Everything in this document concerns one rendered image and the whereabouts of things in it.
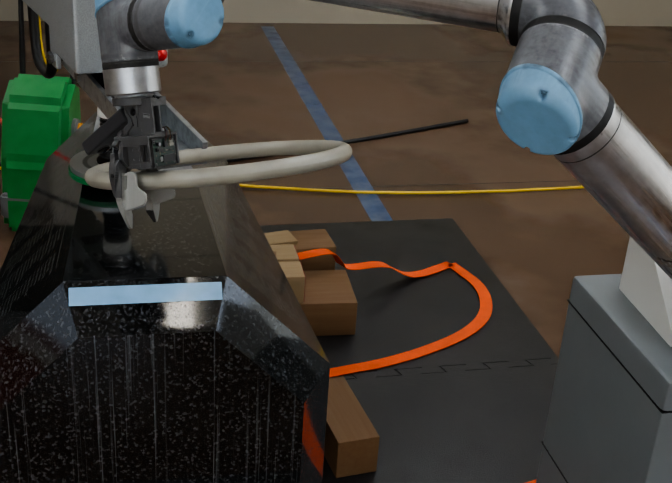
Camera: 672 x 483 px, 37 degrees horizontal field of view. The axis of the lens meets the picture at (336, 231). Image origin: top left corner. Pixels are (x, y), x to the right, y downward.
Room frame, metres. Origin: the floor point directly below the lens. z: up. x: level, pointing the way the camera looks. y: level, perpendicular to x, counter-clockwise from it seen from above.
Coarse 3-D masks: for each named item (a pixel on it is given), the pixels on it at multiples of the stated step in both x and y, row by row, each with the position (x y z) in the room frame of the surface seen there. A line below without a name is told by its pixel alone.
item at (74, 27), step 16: (64, 0) 2.20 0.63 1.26; (80, 0) 2.16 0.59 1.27; (64, 16) 2.21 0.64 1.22; (80, 16) 2.16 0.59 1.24; (64, 32) 2.22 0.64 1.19; (80, 32) 2.16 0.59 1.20; (96, 32) 2.18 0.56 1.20; (64, 48) 2.22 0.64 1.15; (80, 48) 2.16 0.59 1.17; (96, 48) 2.18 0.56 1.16; (80, 64) 2.16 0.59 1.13; (96, 64) 2.18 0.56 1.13; (160, 64) 2.25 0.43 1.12
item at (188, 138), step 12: (48, 60) 2.42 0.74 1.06; (72, 72) 2.36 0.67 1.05; (84, 84) 2.27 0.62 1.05; (96, 84) 2.20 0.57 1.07; (96, 96) 2.19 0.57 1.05; (108, 96) 2.13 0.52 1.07; (108, 108) 2.11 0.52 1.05; (120, 108) 2.07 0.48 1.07; (168, 108) 2.10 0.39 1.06; (168, 120) 2.10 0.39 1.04; (180, 120) 2.03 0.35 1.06; (180, 132) 2.03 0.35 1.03; (192, 132) 1.97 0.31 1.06; (180, 144) 2.00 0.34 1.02; (192, 144) 1.97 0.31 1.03; (204, 144) 1.93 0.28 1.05
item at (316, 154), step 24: (240, 144) 1.94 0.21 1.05; (264, 144) 1.93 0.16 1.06; (288, 144) 1.91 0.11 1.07; (312, 144) 1.86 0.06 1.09; (336, 144) 1.77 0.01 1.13; (96, 168) 1.68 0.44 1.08; (216, 168) 1.50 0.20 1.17; (240, 168) 1.50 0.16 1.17; (264, 168) 1.51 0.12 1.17; (288, 168) 1.53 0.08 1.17; (312, 168) 1.57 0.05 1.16
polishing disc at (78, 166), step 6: (84, 150) 2.35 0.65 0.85; (78, 156) 2.31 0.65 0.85; (84, 156) 2.31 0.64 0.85; (90, 156) 2.31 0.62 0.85; (96, 156) 2.32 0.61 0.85; (72, 162) 2.27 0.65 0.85; (78, 162) 2.27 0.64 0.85; (84, 162) 2.27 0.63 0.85; (90, 162) 2.27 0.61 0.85; (96, 162) 2.28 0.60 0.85; (72, 168) 2.23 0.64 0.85; (78, 168) 2.23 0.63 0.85; (84, 168) 2.23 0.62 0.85; (78, 174) 2.21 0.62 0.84; (84, 174) 2.20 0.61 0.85
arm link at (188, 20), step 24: (144, 0) 1.52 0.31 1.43; (168, 0) 1.49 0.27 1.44; (192, 0) 1.48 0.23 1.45; (216, 0) 1.52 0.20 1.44; (144, 24) 1.50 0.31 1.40; (168, 24) 1.47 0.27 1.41; (192, 24) 1.47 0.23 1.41; (216, 24) 1.51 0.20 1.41; (144, 48) 1.53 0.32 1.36; (168, 48) 1.51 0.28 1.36
